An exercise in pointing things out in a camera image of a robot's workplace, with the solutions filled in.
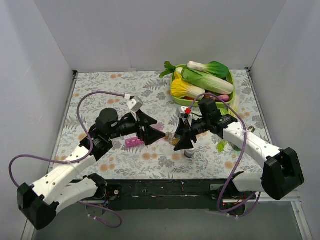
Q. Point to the clear bottle of yellow pills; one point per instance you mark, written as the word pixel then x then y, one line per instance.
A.
pixel 172 138

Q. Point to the floral table mat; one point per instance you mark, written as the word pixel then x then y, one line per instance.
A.
pixel 96 91

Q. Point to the green napa cabbage toy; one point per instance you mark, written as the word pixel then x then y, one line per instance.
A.
pixel 207 81

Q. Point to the pink weekly pill organizer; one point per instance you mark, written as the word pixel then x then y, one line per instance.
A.
pixel 133 142

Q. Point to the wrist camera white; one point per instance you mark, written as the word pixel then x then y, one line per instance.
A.
pixel 134 104
pixel 184 113

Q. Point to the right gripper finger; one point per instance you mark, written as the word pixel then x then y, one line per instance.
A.
pixel 181 127
pixel 185 142

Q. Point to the yellow napa cabbage toy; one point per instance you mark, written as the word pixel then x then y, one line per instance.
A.
pixel 180 89

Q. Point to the celery stalk toy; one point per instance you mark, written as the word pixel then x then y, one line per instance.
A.
pixel 235 106

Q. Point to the brown mushroom toy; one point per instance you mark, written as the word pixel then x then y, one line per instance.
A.
pixel 208 96

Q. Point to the round green cabbage toy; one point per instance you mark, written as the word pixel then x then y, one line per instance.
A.
pixel 223 111

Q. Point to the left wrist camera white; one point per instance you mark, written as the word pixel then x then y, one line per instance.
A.
pixel 134 104

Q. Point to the white bottle blue label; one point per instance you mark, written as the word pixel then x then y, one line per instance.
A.
pixel 189 153

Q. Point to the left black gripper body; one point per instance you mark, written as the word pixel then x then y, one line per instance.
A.
pixel 141 127

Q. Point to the purple onion toy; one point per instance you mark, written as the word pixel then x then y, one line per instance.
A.
pixel 224 98

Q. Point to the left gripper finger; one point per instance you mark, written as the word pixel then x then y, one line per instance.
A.
pixel 144 119
pixel 151 135

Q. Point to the green glass bottle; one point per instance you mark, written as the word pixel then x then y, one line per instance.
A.
pixel 250 129

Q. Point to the bok choy toy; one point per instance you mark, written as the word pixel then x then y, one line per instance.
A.
pixel 214 68

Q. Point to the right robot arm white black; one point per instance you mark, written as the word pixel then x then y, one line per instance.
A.
pixel 281 169

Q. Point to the black front table rail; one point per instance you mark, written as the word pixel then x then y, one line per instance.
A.
pixel 163 194

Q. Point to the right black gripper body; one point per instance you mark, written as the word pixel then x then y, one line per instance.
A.
pixel 188 129

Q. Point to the green plastic tray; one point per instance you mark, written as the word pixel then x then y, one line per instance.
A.
pixel 186 101

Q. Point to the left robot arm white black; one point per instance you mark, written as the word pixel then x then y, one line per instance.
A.
pixel 42 200

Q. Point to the leafy green herb toy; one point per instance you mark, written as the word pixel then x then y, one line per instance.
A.
pixel 169 69

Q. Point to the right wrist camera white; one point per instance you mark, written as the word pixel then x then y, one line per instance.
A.
pixel 184 113

